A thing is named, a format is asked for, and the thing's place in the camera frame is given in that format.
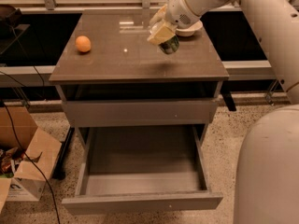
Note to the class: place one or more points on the closed grey top drawer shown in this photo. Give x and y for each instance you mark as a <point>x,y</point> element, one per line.
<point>135,113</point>

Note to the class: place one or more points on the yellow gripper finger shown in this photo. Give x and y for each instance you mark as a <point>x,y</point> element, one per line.
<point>158,20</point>
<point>161,31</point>

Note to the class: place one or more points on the grey drawer cabinet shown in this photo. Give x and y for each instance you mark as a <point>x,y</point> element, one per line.
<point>123,66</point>

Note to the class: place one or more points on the white bowl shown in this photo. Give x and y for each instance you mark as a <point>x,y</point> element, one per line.
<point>191,30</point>

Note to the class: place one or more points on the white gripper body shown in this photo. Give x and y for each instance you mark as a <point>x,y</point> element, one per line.
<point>177,12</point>

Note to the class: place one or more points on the green soda can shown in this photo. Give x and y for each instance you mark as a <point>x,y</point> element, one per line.
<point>170,46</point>

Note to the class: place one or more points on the snack bags in box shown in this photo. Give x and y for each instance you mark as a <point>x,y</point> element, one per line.
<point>9,161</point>

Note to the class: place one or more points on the orange fruit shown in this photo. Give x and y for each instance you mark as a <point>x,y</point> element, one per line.
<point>83,44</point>

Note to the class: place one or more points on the black device on shelf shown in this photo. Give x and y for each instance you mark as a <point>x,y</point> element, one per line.
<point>9,19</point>

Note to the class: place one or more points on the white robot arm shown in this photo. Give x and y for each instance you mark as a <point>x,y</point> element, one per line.
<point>267,171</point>

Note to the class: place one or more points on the cardboard box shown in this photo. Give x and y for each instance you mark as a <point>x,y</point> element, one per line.
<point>18,129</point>

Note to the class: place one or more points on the open grey middle drawer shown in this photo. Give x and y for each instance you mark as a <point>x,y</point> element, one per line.
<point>143,169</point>

